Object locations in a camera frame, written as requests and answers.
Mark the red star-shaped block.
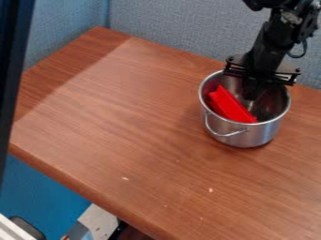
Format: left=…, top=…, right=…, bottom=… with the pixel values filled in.
left=208, top=85, right=257, bottom=124

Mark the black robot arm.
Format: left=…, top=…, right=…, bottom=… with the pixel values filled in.
left=223, top=0, right=321, bottom=100

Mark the stainless steel pot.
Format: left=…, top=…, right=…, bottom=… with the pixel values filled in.
left=198, top=70, right=291, bottom=148

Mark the white grey box under table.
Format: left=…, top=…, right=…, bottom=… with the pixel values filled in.
left=60, top=204, right=119, bottom=240

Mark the black white device corner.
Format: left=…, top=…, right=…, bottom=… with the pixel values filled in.
left=0, top=214, right=47, bottom=240

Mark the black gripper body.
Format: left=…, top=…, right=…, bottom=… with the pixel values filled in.
left=223, top=36, right=301, bottom=85

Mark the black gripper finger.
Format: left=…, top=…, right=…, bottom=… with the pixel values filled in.
left=250, top=82, right=274, bottom=100
left=242, top=77, right=255, bottom=99

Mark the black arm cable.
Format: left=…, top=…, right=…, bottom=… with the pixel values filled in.
left=286, top=39, right=309, bottom=59

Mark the dark vertical post at left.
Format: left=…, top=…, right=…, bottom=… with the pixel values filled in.
left=0, top=0, right=35, bottom=188

